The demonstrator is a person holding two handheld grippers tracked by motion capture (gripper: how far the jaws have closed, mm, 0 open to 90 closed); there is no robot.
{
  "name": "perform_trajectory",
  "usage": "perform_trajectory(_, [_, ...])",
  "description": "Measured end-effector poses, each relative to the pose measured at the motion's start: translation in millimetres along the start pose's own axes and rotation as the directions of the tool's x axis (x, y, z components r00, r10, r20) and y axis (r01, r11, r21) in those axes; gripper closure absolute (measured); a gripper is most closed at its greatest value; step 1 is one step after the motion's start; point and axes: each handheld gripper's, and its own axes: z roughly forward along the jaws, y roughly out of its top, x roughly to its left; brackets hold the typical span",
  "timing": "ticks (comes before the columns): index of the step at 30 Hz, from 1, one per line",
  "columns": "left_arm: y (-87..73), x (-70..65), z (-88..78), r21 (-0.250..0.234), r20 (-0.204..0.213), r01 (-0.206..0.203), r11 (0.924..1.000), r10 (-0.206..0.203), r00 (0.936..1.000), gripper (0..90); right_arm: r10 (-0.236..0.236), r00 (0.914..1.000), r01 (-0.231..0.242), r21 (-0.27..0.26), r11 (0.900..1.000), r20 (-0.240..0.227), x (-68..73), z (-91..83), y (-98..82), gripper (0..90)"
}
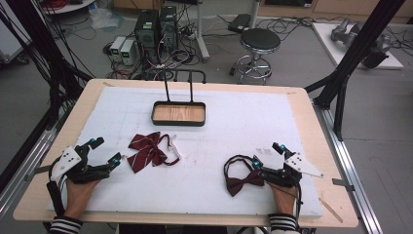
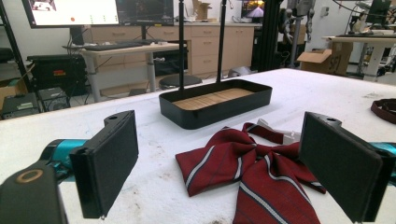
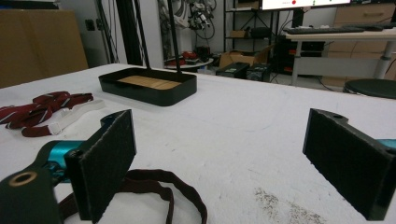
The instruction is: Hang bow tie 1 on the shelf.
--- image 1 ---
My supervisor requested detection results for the black computer tower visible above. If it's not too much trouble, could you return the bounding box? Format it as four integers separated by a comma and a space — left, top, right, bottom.
158, 5, 179, 53
133, 9, 161, 63

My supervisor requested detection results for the white foam mat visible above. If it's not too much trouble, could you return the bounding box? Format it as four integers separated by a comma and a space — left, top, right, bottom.
48, 86, 324, 219

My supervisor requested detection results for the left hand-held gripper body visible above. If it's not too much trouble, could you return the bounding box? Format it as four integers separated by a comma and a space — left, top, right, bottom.
50, 144, 112, 185

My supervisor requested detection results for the plain dark brown bow tie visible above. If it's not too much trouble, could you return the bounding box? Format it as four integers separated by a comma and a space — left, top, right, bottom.
223, 154, 266, 198

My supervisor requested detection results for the clear plastic bag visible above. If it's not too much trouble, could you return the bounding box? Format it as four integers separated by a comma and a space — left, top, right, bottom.
88, 2, 125, 31

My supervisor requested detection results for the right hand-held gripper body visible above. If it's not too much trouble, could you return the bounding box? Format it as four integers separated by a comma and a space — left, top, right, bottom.
259, 151, 324, 189

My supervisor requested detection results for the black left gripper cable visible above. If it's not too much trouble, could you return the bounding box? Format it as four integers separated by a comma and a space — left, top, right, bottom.
46, 155, 67, 218

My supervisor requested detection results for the grey metal stand leg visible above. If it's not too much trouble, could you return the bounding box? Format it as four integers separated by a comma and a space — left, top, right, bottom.
194, 0, 211, 62

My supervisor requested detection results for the white power supply unit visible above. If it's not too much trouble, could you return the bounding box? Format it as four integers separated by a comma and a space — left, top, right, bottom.
119, 39, 136, 66
109, 35, 127, 61

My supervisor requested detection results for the thin wooden stick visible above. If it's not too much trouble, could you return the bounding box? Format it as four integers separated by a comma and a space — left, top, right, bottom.
319, 197, 344, 224

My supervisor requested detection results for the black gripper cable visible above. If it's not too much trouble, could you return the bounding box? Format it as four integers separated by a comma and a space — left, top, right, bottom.
46, 155, 67, 218
292, 184, 304, 222

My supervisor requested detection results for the striped burgundy bow tie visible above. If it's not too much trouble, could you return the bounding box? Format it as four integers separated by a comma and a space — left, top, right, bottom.
127, 131, 181, 175

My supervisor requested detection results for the person's right hand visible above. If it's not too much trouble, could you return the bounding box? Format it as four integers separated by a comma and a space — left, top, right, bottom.
269, 184, 297, 215

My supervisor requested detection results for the grey robot part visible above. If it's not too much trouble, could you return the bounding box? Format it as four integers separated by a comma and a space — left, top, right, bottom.
330, 18, 362, 49

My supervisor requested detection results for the white floor board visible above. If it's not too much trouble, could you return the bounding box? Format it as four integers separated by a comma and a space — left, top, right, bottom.
311, 21, 404, 70

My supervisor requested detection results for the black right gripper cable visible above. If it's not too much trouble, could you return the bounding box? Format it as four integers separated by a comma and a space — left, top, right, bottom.
292, 184, 304, 222

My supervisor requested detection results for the black flat box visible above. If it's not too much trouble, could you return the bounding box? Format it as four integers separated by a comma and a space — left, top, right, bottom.
227, 13, 252, 34

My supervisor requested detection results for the black round stool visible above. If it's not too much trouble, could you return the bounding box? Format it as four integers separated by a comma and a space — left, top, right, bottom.
229, 27, 282, 86

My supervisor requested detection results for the aluminium rail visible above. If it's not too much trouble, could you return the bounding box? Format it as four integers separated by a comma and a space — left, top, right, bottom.
0, 125, 67, 214
312, 99, 385, 234

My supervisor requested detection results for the black rack with wooden tray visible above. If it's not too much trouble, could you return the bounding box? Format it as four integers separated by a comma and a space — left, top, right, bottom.
151, 68, 207, 128

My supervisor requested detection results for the person's left hand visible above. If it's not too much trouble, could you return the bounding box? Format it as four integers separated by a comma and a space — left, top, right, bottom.
64, 179, 101, 218

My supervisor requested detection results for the black frame post with cables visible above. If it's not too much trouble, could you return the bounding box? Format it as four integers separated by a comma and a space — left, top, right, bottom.
0, 0, 95, 130

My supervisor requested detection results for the round white table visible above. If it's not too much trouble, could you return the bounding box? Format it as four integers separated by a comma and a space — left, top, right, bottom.
41, 0, 96, 16

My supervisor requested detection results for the black metal frame post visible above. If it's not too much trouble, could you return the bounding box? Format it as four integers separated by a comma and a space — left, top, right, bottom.
304, 0, 407, 141

